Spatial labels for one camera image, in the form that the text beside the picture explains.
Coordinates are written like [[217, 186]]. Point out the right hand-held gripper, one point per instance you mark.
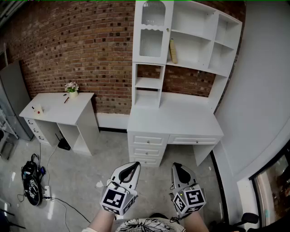
[[190, 200]]

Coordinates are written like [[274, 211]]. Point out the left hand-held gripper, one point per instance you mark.
[[113, 199]]

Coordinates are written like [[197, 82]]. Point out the beige book with gold print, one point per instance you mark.
[[173, 51]]

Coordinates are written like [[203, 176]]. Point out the person's left forearm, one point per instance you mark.
[[102, 220]]

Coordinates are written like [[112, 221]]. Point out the person's right forearm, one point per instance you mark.
[[196, 223]]

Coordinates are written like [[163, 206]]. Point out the wide white desk drawer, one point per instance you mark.
[[194, 139]]

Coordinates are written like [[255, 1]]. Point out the white desk with hutch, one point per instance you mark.
[[181, 117]]

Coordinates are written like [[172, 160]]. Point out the small white side desk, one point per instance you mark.
[[59, 108]]

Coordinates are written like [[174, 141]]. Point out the black and white patterned shirt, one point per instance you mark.
[[147, 225]]

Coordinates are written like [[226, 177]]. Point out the black chair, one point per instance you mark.
[[247, 218]]

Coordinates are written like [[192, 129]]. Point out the white power strip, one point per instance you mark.
[[47, 192]]

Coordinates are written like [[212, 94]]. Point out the black router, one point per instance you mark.
[[64, 145]]

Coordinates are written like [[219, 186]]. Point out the black bag with gear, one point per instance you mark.
[[31, 183]]

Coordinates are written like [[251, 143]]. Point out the black framed window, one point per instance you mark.
[[274, 188]]

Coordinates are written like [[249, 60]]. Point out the red pen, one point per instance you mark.
[[66, 100]]

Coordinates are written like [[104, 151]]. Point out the white flowers in pot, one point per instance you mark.
[[72, 88]]

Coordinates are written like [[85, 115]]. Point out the grey metal cabinet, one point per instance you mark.
[[13, 95]]

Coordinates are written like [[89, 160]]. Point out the ribbed glass cabinet door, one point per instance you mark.
[[151, 43]]

